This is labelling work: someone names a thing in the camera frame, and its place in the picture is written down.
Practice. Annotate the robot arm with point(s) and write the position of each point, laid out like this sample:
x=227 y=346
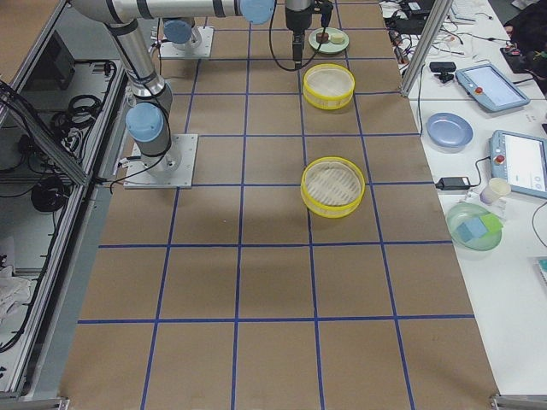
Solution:
x=183 y=39
x=147 y=121

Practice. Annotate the brown bun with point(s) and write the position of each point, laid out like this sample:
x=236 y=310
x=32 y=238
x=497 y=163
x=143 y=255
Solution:
x=322 y=37

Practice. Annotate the blue plate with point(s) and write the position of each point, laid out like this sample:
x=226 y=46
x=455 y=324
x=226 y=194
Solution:
x=449 y=132

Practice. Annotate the black webcam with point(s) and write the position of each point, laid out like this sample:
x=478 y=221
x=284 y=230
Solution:
x=443 y=70

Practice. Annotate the yellow steamer basket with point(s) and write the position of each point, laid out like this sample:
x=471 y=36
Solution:
x=332 y=187
x=328 y=86

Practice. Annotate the paper cup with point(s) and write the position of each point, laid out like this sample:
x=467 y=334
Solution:
x=495 y=189

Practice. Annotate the light green plate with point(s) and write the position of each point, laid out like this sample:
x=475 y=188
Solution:
x=329 y=48

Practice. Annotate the far teach pendant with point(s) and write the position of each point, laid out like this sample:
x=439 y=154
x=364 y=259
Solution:
x=493 y=91

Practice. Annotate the green bowl with sponges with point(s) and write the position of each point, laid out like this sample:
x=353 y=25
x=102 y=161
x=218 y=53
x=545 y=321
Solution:
x=474 y=227

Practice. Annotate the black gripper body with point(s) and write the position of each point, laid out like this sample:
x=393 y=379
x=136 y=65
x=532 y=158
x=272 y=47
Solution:
x=296 y=21

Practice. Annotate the white bun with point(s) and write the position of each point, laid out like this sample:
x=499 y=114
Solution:
x=337 y=38

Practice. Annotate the near teach pendant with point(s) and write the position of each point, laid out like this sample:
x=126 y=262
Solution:
x=521 y=160

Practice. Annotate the aluminium frame post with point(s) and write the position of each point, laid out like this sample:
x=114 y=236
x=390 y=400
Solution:
x=433 y=24

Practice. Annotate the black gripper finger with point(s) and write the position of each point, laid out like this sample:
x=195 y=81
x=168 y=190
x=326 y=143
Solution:
x=296 y=52

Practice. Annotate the black power adapter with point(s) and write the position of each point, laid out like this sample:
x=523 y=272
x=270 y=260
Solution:
x=454 y=183

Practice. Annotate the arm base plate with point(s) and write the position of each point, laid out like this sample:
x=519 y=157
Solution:
x=198 y=45
x=175 y=169

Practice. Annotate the teach pendant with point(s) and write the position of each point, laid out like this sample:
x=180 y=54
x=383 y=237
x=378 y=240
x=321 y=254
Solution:
x=493 y=91
x=521 y=160

